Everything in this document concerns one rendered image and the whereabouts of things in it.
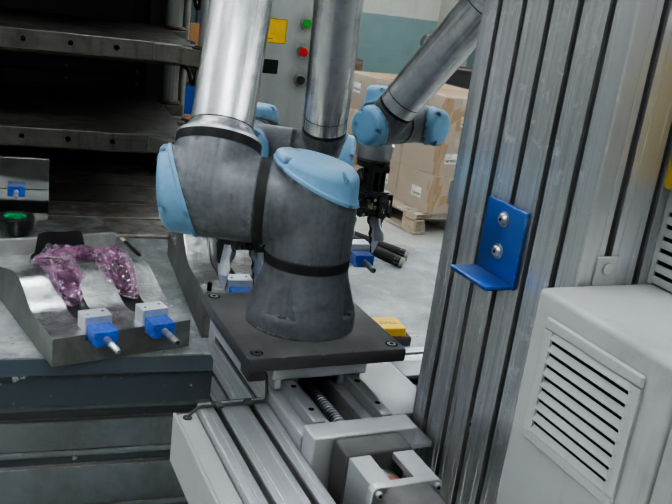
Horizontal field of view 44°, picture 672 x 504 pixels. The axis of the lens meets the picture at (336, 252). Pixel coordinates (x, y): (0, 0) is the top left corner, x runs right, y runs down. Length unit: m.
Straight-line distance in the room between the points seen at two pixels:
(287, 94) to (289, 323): 1.45
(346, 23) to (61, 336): 0.71
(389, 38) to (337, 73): 8.23
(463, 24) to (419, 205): 4.24
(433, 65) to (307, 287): 0.56
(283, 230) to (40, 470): 0.86
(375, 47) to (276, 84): 7.05
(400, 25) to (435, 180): 4.30
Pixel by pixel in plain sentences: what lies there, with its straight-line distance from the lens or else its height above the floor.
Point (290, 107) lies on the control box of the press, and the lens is 2.46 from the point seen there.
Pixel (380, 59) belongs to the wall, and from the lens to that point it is 9.52.
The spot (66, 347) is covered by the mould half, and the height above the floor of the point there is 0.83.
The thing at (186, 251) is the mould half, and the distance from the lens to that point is 1.83.
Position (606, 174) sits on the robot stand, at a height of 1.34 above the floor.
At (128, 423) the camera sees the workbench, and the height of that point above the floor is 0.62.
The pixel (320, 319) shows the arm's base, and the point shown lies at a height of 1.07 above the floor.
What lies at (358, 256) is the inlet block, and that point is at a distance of 1.77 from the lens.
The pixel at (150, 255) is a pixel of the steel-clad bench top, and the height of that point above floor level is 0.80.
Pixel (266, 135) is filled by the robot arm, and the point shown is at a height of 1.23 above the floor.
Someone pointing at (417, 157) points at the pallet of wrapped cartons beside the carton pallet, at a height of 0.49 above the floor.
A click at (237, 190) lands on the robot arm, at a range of 1.05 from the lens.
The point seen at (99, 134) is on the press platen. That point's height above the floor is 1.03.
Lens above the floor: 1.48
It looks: 17 degrees down
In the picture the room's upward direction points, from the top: 8 degrees clockwise
